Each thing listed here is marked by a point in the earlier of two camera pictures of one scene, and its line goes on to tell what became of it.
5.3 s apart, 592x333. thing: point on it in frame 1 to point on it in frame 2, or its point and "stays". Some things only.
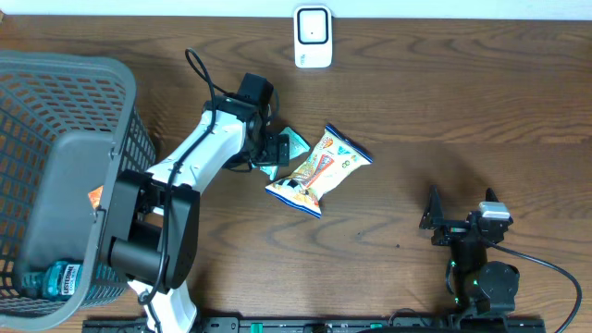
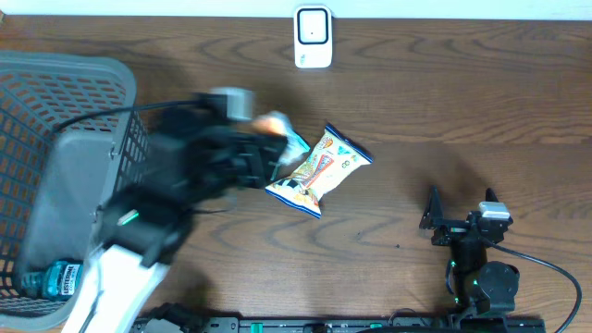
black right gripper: [433, 218] stays
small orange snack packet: [95, 197] to [273, 125]
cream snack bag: [332, 158] stays
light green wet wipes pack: [296, 147] stays
